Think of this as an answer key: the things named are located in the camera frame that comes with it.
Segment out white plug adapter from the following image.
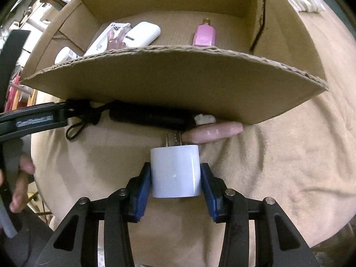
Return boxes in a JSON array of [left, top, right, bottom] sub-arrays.
[[150, 131, 202, 198]]

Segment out floral bed sheet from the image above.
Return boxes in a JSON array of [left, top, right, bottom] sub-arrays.
[[306, 224, 355, 267]]

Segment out brown cardboard box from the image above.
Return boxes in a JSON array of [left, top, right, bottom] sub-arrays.
[[21, 0, 329, 125]]

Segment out white blue-label medicine bottle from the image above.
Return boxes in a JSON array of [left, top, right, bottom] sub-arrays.
[[54, 46, 80, 65]]

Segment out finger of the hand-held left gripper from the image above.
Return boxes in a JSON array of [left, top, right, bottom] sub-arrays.
[[0, 114, 70, 143], [0, 99, 92, 119]]

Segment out black folding umbrella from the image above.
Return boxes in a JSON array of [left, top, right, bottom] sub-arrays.
[[65, 99, 199, 142]]

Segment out black panel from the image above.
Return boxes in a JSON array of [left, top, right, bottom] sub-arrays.
[[0, 29, 30, 112]]

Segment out white battery charger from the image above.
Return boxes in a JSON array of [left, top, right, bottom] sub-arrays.
[[83, 22, 131, 57]]

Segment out clear pink hair claw clip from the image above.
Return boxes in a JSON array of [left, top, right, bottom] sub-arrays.
[[107, 28, 131, 49]]

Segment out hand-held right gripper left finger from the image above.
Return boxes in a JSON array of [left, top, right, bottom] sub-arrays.
[[30, 161, 153, 267]]

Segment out person's left leg grey trousers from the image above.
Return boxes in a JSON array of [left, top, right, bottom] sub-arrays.
[[0, 208, 57, 267]]

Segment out white oval case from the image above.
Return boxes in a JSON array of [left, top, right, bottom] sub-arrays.
[[122, 22, 162, 48]]

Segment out pink perfume bottle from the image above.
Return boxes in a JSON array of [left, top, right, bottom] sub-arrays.
[[192, 18, 216, 47]]

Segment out person's left hand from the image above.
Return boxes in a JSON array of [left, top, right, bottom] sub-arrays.
[[10, 154, 36, 214]]

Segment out pale pink oblong case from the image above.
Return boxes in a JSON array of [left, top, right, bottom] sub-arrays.
[[182, 122, 244, 145]]

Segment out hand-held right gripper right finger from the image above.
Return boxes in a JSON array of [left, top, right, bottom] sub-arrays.
[[200, 163, 320, 267]]

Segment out red and pink packets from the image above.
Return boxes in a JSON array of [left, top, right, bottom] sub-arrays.
[[5, 86, 20, 109]]

